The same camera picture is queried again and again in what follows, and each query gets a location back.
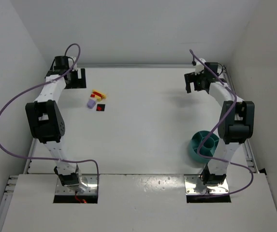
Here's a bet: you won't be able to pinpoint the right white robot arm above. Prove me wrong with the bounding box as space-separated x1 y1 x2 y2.
184 58 255 186

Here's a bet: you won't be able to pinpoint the teal divided round container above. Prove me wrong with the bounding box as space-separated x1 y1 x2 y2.
188 130 219 164

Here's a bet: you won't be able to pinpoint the metal base plate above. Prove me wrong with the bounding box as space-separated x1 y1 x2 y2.
184 175 229 196
55 174 98 196

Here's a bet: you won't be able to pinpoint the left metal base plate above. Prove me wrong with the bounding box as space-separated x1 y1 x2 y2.
55 174 98 196

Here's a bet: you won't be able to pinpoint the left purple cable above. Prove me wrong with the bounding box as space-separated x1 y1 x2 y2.
0 43 99 182

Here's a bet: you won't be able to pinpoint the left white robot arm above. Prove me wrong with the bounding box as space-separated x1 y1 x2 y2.
25 56 87 192

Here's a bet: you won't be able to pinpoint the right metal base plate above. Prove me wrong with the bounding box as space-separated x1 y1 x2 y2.
184 175 229 196

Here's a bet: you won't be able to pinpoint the red lego piece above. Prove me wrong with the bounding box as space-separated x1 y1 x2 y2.
90 91 103 99

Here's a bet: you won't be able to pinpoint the yellow lego piece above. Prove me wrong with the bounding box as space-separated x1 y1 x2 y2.
92 89 107 99

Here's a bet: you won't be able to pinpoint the purple lego block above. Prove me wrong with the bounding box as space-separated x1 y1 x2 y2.
87 99 97 109

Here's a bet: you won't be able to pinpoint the red wires under base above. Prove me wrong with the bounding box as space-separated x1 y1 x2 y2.
74 192 88 203

